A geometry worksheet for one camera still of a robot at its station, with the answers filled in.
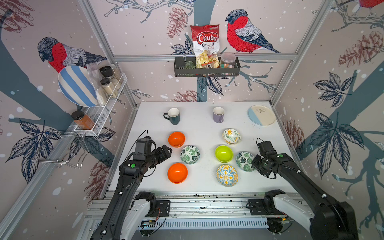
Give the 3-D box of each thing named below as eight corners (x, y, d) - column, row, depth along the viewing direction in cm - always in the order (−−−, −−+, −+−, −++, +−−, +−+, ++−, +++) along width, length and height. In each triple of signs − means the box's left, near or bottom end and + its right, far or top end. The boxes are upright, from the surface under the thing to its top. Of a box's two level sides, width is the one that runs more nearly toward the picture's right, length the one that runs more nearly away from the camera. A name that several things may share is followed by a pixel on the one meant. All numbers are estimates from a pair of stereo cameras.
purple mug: (213, 125, 109) (214, 117, 102) (212, 114, 116) (213, 106, 109) (224, 125, 109) (225, 117, 102) (222, 114, 116) (224, 106, 109)
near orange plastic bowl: (167, 183, 81) (166, 182, 78) (169, 165, 87) (168, 163, 85) (187, 183, 81) (187, 182, 78) (188, 165, 87) (187, 163, 85)
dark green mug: (165, 125, 110) (162, 116, 102) (166, 116, 115) (164, 107, 107) (179, 125, 110) (178, 116, 102) (180, 116, 115) (179, 107, 107)
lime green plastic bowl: (215, 163, 91) (216, 160, 87) (214, 148, 97) (215, 145, 93) (232, 163, 91) (234, 160, 87) (230, 148, 97) (231, 145, 93)
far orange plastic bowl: (167, 147, 97) (167, 144, 95) (169, 134, 104) (169, 131, 101) (184, 147, 97) (184, 144, 94) (185, 134, 104) (185, 131, 101)
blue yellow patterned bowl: (217, 187, 81) (217, 185, 78) (215, 166, 88) (215, 164, 86) (238, 187, 81) (240, 185, 78) (235, 166, 88) (236, 164, 86)
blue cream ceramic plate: (250, 125, 110) (251, 124, 109) (245, 106, 123) (245, 104, 122) (278, 125, 110) (279, 124, 109) (269, 106, 123) (270, 104, 122)
